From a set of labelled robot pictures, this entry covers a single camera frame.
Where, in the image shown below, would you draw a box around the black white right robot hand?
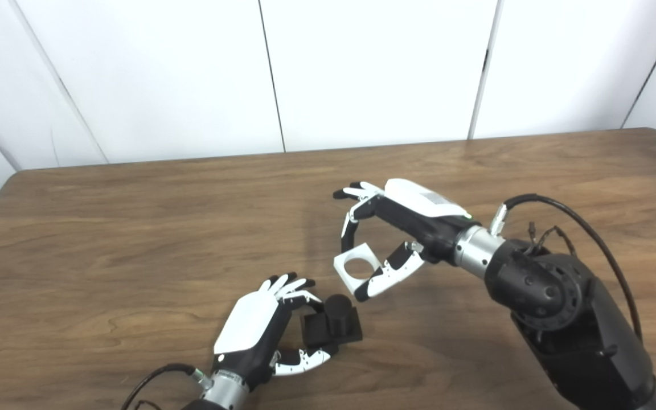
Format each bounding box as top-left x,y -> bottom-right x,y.
333,178 -> 479,302

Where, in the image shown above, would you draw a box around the white square piece with hole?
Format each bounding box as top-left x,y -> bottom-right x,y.
334,243 -> 384,295

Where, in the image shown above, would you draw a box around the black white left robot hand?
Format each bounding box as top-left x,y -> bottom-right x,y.
212,273 -> 340,391

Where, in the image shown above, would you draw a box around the thin right wrist wires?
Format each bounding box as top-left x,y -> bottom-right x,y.
527,222 -> 576,257

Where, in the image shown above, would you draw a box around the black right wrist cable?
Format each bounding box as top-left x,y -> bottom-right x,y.
489,194 -> 643,342

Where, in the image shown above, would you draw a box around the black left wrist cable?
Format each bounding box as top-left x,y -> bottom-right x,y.
121,363 -> 212,410

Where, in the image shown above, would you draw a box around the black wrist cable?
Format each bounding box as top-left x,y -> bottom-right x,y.
489,194 -> 643,342
121,363 -> 212,410

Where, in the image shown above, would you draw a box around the black peg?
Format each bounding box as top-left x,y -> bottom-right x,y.
301,294 -> 363,348

